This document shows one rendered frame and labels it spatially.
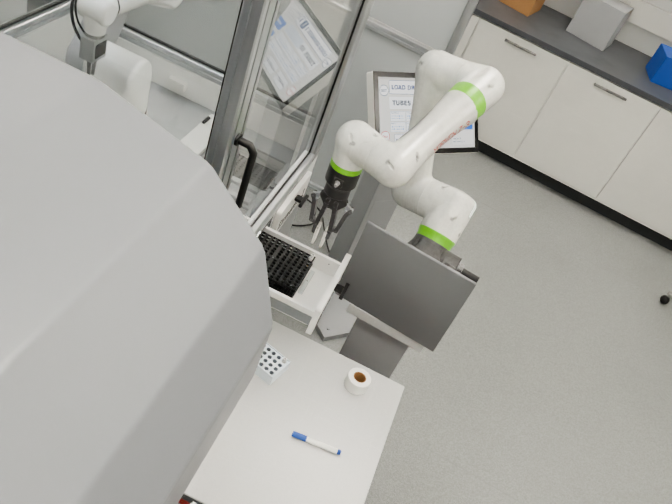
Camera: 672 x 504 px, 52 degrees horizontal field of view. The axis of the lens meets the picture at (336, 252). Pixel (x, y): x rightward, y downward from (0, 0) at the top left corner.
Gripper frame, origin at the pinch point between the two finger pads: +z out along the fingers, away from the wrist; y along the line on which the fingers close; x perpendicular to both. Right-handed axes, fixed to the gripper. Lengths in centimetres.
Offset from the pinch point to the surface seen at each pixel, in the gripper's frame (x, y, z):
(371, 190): 85, 3, 34
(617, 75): 282, 101, 13
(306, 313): -19.5, 6.9, 12.9
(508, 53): 283, 35, 28
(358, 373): -23.8, 27.9, 21.5
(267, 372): -38.7, 4.8, 20.9
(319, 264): 4.5, 2.5, 14.7
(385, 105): 74, -4, -10
